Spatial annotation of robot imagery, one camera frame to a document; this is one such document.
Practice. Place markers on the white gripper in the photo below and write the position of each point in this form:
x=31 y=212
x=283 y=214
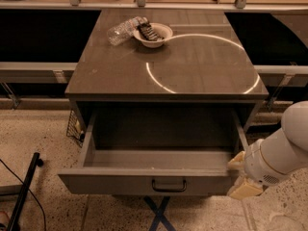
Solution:
x=255 y=163

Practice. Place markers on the grey top drawer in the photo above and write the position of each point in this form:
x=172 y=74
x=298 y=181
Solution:
x=157 y=151

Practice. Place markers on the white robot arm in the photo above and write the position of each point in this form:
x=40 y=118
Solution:
x=270 y=161

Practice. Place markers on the grey drawer cabinet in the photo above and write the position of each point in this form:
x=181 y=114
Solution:
x=190 y=92

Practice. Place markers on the white paper bowl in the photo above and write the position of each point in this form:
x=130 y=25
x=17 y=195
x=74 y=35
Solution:
x=163 y=30

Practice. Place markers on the dark snack bag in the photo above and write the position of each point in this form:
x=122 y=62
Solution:
x=148 y=32

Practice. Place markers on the clear plastic water bottle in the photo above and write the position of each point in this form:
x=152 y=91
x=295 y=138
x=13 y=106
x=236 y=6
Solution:
x=124 y=30

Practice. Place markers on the black metal stand leg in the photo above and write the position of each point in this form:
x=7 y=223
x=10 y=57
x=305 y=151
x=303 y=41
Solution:
x=25 y=187

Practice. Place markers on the wire mesh basket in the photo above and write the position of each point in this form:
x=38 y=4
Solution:
x=74 y=130

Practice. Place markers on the grey shelf rail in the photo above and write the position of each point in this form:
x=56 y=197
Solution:
x=41 y=73

